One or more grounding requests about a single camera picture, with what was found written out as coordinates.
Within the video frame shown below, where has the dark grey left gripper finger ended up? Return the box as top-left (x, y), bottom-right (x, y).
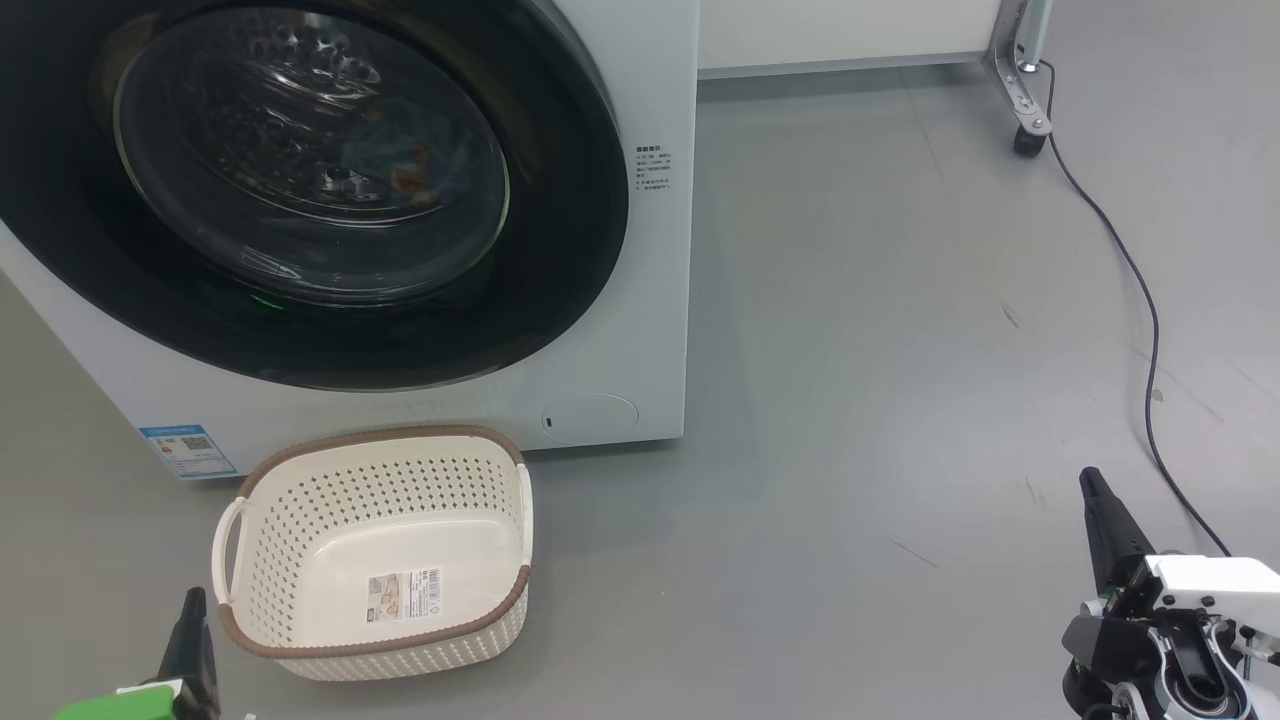
top-left (157, 587), bottom-right (221, 720)

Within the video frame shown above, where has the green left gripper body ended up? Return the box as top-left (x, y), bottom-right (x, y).
top-left (50, 680), bottom-right (206, 720)

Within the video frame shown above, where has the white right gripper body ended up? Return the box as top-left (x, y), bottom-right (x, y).
top-left (1078, 555), bottom-right (1280, 651)

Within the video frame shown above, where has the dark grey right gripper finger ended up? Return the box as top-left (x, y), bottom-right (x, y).
top-left (1079, 466), bottom-right (1156, 599)

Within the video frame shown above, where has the blue cartoon print garment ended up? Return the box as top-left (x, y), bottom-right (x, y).
top-left (340, 120), bottom-right (461, 206)

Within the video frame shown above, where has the round black glass washer door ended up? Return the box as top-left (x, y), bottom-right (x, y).
top-left (0, 0), bottom-right (631, 393)

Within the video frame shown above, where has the cream perforated laundry basket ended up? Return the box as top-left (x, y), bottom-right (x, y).
top-left (210, 425), bottom-right (534, 683)

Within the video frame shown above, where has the basket bottom label sticker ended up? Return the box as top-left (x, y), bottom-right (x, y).
top-left (366, 567), bottom-right (443, 621)

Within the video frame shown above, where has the white front-load washing machine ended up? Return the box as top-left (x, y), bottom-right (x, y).
top-left (0, 0), bottom-right (701, 483)

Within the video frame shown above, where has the blue energy label sticker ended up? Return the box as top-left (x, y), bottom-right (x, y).
top-left (138, 424), bottom-right (239, 481)

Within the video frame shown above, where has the black floor cable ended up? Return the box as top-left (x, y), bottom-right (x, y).
top-left (1035, 60), bottom-right (1233, 557)

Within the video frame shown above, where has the metal frame leg with caster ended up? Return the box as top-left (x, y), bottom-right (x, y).
top-left (985, 0), bottom-right (1056, 156)

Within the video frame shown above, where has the white wall panel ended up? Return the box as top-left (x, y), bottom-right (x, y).
top-left (697, 0), bottom-right (1001, 79)

